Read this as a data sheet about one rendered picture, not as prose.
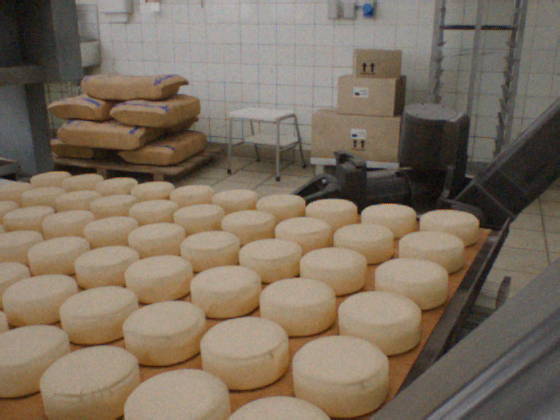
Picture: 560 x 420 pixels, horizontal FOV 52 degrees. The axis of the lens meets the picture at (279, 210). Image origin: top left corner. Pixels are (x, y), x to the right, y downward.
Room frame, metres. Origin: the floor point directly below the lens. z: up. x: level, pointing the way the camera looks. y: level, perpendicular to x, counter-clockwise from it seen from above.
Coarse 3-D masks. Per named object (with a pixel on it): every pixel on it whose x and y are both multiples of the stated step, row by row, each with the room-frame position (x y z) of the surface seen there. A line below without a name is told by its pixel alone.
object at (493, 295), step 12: (0, 180) 0.79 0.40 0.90; (504, 276) 0.46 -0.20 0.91; (492, 288) 0.45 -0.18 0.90; (504, 288) 0.43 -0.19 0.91; (480, 300) 0.44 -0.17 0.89; (492, 300) 0.44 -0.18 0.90; (504, 300) 0.43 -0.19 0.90; (480, 312) 0.44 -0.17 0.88; (492, 312) 0.44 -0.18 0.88; (468, 324) 0.44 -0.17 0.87
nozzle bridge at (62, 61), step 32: (0, 0) 0.96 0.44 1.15; (32, 0) 0.97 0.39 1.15; (64, 0) 0.97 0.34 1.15; (0, 32) 0.96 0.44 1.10; (32, 32) 0.97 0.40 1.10; (64, 32) 0.96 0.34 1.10; (0, 64) 0.95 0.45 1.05; (32, 64) 0.96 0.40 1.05; (64, 64) 0.96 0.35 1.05; (0, 96) 1.04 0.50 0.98; (32, 96) 1.02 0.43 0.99; (0, 128) 1.05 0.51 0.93; (32, 128) 1.01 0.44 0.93; (32, 160) 1.01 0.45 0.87
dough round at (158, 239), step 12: (144, 228) 0.49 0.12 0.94; (156, 228) 0.49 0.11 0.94; (168, 228) 0.48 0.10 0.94; (180, 228) 0.48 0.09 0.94; (132, 240) 0.46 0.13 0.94; (144, 240) 0.46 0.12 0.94; (156, 240) 0.46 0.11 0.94; (168, 240) 0.46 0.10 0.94; (180, 240) 0.47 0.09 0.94; (144, 252) 0.46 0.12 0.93; (156, 252) 0.45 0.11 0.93; (168, 252) 0.46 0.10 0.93; (180, 252) 0.47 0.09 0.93
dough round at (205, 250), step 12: (192, 240) 0.45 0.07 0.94; (204, 240) 0.45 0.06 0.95; (216, 240) 0.45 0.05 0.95; (228, 240) 0.45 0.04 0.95; (192, 252) 0.43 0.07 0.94; (204, 252) 0.43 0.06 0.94; (216, 252) 0.43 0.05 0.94; (228, 252) 0.43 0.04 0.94; (192, 264) 0.43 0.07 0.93; (204, 264) 0.42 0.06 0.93; (216, 264) 0.42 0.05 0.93; (228, 264) 0.43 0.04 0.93
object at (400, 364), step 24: (360, 216) 0.55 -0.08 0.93; (480, 240) 0.47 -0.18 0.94; (264, 288) 0.39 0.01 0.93; (456, 288) 0.38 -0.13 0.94; (336, 312) 0.35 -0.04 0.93; (432, 312) 0.34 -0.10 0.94; (312, 336) 0.32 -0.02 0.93; (192, 360) 0.29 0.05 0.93; (408, 360) 0.28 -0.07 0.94; (288, 384) 0.27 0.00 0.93; (0, 408) 0.26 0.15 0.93; (24, 408) 0.25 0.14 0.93
